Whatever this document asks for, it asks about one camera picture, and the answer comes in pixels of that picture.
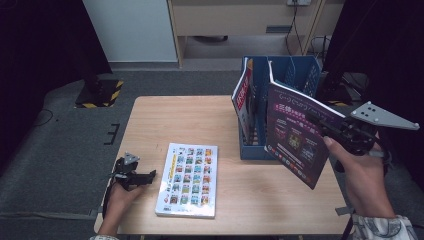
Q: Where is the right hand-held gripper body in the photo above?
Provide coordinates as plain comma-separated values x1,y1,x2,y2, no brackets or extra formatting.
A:
334,100,421,157

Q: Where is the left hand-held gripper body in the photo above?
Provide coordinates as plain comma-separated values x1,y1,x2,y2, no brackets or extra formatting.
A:
111,151,141,192

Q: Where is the white magazine with grey spine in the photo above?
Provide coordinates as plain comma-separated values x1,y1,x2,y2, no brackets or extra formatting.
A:
154,142,219,220

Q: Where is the blue file rack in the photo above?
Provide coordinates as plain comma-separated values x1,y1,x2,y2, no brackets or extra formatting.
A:
238,54,322,161

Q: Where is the red magazine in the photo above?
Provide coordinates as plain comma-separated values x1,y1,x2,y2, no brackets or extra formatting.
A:
231,57,258,144

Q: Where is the person's left hand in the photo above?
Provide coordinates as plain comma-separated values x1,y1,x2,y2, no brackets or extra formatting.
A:
104,182,148,220

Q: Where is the person's right hand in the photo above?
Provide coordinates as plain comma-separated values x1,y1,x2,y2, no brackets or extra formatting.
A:
323,136,396,220

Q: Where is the black yellow striped stand base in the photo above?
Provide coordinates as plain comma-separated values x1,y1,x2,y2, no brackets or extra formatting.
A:
314,71,369,108
74,78,124,109

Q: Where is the black floor tape mark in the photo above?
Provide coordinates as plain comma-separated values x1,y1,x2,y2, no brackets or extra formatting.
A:
103,123,121,146

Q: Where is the black curtain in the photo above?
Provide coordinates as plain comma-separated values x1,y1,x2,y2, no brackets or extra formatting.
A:
321,0,424,181
0,0,113,174

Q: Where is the white cabinet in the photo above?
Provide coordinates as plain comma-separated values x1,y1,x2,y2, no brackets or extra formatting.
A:
82,0,178,63

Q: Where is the light wooden cabinet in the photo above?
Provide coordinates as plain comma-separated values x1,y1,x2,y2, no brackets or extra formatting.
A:
167,0,346,69

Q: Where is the black cable loop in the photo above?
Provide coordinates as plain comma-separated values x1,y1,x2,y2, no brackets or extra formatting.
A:
309,34,332,59

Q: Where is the thin black floor cable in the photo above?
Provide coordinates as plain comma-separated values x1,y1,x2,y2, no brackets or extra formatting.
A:
34,109,54,128

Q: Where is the grey drawer handle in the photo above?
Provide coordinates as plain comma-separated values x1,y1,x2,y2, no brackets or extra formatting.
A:
265,25,293,35

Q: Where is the black socket cable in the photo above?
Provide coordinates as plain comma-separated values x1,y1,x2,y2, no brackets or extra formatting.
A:
284,4,304,56

